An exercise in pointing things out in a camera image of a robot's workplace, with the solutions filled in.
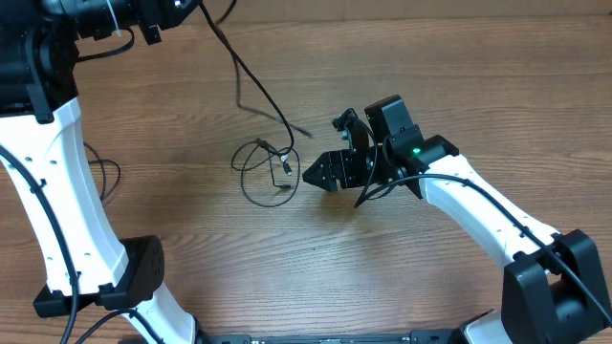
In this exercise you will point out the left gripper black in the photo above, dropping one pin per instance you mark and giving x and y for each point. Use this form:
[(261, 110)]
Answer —
[(164, 13)]

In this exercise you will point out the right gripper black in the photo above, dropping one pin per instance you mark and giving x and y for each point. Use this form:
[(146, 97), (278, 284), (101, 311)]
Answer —
[(328, 162)]

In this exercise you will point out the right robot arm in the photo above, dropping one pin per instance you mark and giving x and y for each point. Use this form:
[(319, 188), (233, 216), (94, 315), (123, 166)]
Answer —
[(553, 289)]

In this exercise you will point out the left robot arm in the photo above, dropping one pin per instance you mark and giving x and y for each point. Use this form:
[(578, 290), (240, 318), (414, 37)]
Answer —
[(43, 151)]

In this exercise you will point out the cardboard wall panel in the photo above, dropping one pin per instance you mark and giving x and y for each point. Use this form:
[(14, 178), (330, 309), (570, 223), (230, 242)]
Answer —
[(265, 11)]

